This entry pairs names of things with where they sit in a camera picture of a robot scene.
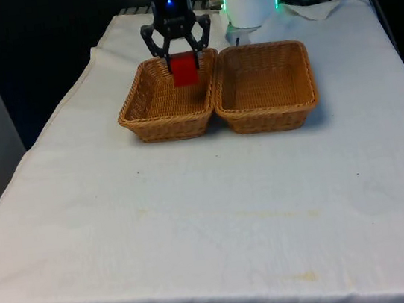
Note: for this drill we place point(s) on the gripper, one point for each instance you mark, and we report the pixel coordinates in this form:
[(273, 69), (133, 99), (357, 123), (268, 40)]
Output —
[(171, 10)]

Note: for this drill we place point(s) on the red cube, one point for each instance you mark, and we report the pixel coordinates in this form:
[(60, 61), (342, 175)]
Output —
[(185, 72)]

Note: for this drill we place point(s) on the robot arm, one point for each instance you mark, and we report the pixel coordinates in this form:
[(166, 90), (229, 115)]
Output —
[(249, 7)]

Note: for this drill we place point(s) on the wicker basket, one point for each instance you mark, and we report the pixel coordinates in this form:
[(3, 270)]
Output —
[(165, 107), (265, 90)]

